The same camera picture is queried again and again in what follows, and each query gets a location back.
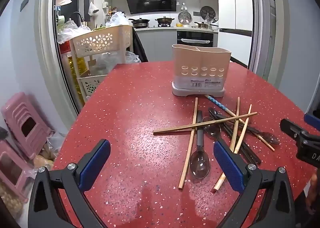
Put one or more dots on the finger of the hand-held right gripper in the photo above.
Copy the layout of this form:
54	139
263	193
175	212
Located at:
292	129
313	120

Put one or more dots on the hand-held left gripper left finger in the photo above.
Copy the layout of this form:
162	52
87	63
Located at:
96	165

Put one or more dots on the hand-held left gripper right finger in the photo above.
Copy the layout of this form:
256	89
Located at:
228	165

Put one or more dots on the small dark translucent spoon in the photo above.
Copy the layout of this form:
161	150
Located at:
271	139
212	130

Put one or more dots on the large dark translucent spoon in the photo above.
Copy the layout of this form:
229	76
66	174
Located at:
200	163

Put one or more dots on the blue floral wooden chopstick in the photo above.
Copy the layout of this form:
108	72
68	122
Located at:
220	104

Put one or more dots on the beige plastic utensil holder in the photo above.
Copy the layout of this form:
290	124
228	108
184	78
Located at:
197	60

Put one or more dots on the person's right hand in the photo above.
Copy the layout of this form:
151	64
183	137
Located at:
314	185

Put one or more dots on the clear plastic bag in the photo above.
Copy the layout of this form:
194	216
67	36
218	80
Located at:
117	19
107	62
66	30
47	152

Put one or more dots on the pink plastic stool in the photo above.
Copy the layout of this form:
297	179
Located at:
25	125
12	168

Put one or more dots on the black chair back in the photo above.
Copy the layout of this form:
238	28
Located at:
240	62

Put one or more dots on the bag of tan produce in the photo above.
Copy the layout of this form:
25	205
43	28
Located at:
10	200

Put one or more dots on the yellow cooking oil bottle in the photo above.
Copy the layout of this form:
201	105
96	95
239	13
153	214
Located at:
77	72

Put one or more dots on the dark cloth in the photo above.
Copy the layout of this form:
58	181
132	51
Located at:
2	134

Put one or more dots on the beige flower-cutout storage rack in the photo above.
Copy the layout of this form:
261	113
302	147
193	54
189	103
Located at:
100	40

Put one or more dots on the black hanging jacket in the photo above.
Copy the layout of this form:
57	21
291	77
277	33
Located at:
138	45

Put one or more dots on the white oven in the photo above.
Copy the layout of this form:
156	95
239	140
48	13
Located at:
197	39

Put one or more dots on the white refrigerator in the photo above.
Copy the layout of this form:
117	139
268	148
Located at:
235	5

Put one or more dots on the green utensil basket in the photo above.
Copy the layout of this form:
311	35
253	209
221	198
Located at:
98	27

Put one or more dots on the small steel pot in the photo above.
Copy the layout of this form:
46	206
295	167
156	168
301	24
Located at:
201	25

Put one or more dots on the black kitchen faucet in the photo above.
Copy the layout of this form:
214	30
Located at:
78	16

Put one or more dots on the pale green pot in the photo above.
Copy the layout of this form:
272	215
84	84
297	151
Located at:
61	19

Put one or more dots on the black wok with lid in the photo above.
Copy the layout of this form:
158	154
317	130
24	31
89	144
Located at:
164	20
140	21

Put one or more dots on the white hanging plastic bag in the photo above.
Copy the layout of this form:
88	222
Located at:
93	8

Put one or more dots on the black range hood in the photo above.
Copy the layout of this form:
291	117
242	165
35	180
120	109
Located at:
151	1

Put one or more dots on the grey sliding door frame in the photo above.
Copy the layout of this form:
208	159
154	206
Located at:
46	42

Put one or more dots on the dark wall switch plate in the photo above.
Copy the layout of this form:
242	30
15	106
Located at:
25	1

